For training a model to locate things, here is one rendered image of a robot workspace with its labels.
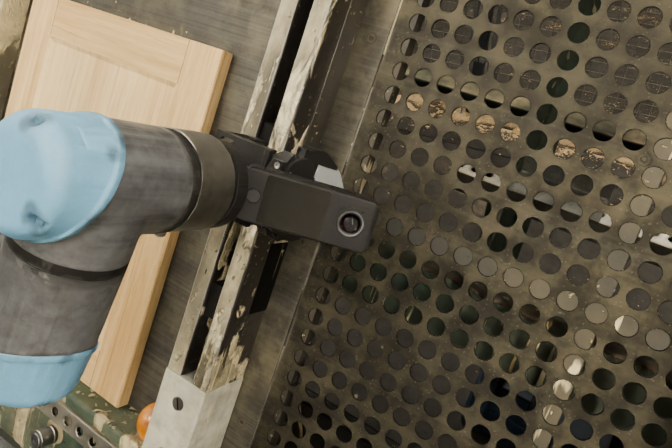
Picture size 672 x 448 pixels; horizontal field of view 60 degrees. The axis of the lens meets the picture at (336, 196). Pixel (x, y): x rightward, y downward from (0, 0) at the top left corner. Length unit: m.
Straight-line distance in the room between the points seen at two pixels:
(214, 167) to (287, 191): 0.08
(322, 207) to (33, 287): 0.22
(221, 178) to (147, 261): 0.39
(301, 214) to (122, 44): 0.45
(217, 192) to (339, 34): 0.27
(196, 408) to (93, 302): 0.33
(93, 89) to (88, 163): 0.54
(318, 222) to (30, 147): 0.23
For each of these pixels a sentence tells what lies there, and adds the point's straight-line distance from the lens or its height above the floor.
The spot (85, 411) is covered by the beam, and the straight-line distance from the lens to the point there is 0.87.
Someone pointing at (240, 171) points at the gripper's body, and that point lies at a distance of 0.44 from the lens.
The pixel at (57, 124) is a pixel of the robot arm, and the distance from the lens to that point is 0.35.
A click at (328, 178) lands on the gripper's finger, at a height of 1.25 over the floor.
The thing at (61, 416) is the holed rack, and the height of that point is 0.89.
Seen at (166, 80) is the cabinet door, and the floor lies 1.24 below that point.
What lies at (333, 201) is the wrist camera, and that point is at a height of 1.29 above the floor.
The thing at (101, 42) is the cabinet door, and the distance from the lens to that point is 0.88.
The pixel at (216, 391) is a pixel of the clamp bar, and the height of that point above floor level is 1.01.
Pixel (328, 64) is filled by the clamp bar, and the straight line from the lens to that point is 0.62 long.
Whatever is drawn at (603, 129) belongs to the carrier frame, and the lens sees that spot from 1.65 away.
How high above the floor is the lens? 1.59
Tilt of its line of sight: 39 degrees down
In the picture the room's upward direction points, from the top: straight up
